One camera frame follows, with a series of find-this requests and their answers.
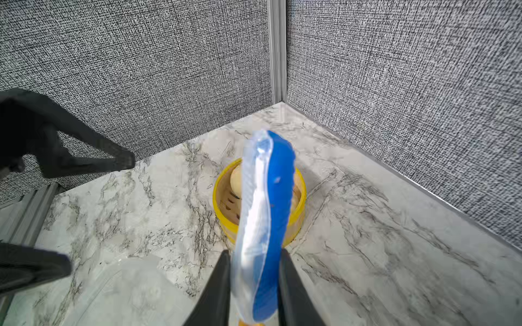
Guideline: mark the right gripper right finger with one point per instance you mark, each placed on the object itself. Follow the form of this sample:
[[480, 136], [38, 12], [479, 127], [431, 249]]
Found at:
[[294, 304]]

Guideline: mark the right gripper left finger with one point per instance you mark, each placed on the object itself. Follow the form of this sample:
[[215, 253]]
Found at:
[[213, 306]]

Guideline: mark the blue toothbrush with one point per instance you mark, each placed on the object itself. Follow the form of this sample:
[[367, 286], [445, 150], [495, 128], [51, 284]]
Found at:
[[267, 176]]

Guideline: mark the clear container front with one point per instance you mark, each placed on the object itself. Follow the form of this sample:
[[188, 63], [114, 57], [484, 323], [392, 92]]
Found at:
[[133, 291]]

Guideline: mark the yellow bamboo steamer basket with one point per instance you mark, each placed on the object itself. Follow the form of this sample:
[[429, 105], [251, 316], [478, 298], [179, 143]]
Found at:
[[227, 205]]

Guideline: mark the left steamed bun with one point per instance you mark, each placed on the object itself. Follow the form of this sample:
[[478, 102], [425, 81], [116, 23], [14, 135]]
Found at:
[[235, 180]]

